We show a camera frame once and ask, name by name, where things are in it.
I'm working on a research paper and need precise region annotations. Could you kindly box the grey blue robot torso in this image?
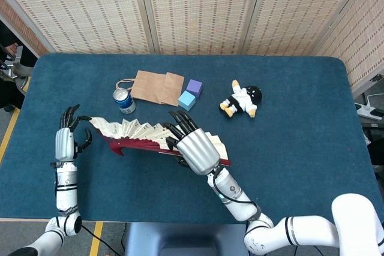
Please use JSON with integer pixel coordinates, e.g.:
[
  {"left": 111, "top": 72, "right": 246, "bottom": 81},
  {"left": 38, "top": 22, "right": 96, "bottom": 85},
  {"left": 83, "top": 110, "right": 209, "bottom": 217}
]
[{"left": 124, "top": 222, "right": 250, "bottom": 256}]

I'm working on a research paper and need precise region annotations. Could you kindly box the purple foam cube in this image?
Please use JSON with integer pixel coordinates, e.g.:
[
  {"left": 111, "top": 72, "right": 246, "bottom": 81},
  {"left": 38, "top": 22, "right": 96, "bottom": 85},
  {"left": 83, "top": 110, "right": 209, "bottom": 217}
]
[{"left": 185, "top": 79, "right": 203, "bottom": 98}]

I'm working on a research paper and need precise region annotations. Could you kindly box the white power strip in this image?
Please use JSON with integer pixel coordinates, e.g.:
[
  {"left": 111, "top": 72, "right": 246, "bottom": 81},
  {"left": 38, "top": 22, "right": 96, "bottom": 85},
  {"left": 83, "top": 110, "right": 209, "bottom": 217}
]
[{"left": 355, "top": 93, "right": 384, "bottom": 119}]

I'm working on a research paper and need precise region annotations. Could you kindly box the black white plush doll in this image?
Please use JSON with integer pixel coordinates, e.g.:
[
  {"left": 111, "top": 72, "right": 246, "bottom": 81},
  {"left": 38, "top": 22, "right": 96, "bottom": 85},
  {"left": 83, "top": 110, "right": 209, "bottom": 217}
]
[{"left": 219, "top": 79, "right": 263, "bottom": 119}]

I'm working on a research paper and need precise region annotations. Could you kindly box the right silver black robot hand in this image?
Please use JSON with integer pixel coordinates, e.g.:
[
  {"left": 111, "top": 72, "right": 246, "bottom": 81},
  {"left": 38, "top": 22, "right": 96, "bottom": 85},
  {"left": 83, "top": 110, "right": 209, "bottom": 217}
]
[{"left": 161, "top": 110, "right": 221, "bottom": 176}]

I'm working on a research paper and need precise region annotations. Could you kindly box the brown paper bag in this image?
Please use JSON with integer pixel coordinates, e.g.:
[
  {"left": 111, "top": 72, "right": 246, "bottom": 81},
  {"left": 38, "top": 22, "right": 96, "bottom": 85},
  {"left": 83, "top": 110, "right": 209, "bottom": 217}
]
[{"left": 115, "top": 70, "right": 185, "bottom": 107}]

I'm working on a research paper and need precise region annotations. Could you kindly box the light blue foam cube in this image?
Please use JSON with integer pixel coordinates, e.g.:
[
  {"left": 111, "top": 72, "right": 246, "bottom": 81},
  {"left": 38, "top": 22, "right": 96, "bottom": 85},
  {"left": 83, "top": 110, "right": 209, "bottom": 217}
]
[{"left": 178, "top": 91, "right": 197, "bottom": 112}]

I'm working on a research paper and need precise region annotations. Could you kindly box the blue soda can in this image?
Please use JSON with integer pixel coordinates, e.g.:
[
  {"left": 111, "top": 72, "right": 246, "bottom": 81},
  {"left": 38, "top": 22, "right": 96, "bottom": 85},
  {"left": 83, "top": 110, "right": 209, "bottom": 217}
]
[{"left": 113, "top": 88, "right": 136, "bottom": 115}]

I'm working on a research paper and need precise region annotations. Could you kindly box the blue table cloth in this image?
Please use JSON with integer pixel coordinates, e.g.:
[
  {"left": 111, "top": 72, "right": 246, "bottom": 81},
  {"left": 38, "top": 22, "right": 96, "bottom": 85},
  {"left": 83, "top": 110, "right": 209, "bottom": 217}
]
[{"left": 0, "top": 53, "right": 384, "bottom": 224}]

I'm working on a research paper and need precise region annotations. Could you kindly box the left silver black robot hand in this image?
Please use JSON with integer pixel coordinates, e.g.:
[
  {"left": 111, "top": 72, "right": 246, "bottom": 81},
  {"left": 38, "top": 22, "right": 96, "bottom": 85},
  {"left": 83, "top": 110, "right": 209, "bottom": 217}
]
[{"left": 55, "top": 104, "right": 93, "bottom": 163}]

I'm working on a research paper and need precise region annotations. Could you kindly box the woven bamboo screen panel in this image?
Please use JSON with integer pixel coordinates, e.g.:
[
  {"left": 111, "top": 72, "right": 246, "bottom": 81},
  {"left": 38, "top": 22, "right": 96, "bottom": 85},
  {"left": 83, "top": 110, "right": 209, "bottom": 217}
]
[
  {"left": 0, "top": 0, "right": 50, "bottom": 58},
  {"left": 241, "top": 0, "right": 377, "bottom": 58},
  {"left": 314, "top": 0, "right": 384, "bottom": 95},
  {"left": 137, "top": 0, "right": 266, "bottom": 56},
  {"left": 0, "top": 0, "right": 155, "bottom": 56}
]

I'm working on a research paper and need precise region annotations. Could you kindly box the red ribbed paper folding fan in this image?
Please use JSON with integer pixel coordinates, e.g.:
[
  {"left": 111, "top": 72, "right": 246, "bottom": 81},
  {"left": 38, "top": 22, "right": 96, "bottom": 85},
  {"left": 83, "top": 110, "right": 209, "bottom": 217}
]
[{"left": 88, "top": 116, "right": 232, "bottom": 167}]

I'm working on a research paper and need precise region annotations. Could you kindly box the person in black clothes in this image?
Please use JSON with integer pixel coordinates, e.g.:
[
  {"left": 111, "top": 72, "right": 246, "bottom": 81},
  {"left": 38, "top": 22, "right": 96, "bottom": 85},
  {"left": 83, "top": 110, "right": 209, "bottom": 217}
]
[{"left": 0, "top": 20, "right": 40, "bottom": 110}]

